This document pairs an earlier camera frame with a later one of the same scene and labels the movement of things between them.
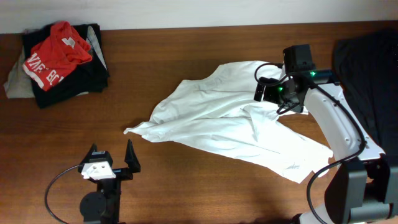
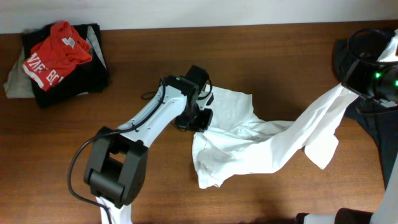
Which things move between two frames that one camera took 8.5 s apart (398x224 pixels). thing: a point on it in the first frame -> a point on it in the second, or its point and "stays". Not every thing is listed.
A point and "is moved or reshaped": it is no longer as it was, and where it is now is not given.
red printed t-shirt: (51, 58) stays
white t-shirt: (217, 113) is moved or reshaped
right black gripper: (269, 94) -> (353, 81)
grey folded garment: (19, 83) stays
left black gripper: (126, 173) -> (200, 125)
